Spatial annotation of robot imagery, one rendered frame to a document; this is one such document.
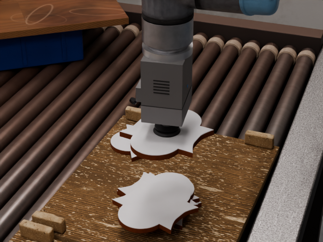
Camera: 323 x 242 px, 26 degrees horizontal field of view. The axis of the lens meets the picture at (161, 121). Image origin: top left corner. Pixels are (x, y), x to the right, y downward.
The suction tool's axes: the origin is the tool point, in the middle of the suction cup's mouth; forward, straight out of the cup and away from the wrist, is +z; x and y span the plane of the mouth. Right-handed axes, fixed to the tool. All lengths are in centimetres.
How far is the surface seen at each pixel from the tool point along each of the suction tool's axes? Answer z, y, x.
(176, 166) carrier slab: 18.4, -18.2, -1.9
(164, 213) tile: 14.2, 1.8, 0.0
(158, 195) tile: 14.2, -3.1, -2.0
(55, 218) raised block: 15.8, 5.0, -18.1
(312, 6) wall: 86, -282, 23
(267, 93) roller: 20, -55, 13
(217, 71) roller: 20, -64, -1
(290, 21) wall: 96, -283, 12
